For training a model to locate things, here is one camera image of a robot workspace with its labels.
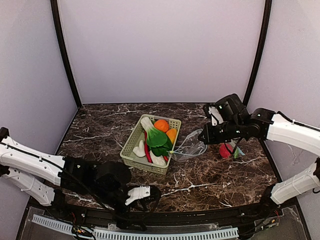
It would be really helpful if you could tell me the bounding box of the orange toy fruit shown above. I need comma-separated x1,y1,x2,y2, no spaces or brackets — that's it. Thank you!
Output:
154,119,170,133

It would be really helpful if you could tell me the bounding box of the green toy vegetable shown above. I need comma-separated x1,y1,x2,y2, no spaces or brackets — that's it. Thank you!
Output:
233,147,242,159

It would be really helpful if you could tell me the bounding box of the beige perforated plastic basket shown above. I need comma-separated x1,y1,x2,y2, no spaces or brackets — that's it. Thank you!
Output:
120,114,182,175

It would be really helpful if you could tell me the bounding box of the red chili pepper toy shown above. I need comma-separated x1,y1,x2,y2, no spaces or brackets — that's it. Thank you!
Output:
144,131,153,163

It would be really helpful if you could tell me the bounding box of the white slotted cable duct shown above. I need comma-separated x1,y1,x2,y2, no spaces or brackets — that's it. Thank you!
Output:
31,214,239,240

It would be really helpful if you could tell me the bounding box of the right black frame post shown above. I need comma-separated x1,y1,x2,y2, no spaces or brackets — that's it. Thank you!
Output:
242,0,273,107

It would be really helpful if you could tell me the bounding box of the clear zip bag blue zipper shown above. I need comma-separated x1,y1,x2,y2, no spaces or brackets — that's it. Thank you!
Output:
219,140,245,159

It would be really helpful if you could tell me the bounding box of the yellow orange mango toy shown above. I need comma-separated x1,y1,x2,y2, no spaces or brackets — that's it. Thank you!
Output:
166,128,178,144

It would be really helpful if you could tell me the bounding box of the black front rail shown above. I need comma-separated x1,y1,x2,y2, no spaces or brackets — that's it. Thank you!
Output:
44,199,297,226

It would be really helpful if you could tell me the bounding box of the spare clear zip bag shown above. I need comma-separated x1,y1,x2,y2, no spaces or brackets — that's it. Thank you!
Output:
171,129,208,163

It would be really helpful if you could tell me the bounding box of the white toy garlic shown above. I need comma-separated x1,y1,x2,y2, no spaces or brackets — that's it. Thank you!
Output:
132,140,146,158

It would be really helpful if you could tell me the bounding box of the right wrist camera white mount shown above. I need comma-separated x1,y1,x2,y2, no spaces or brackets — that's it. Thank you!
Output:
203,103,225,126

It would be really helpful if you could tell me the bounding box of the green white bok choy toy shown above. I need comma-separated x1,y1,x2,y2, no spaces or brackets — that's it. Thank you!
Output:
140,116,173,157

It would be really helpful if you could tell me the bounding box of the left black frame post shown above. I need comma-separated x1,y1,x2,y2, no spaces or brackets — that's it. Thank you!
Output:
50,0,82,109

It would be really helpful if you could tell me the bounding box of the black frame post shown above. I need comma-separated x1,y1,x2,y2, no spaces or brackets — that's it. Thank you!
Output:
50,0,82,109
242,0,273,107

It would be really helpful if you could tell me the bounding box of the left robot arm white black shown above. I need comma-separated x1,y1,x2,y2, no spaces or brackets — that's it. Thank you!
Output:
0,127,151,231

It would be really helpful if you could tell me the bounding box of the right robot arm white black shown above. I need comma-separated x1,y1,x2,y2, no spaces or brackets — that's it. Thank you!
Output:
198,93,320,206

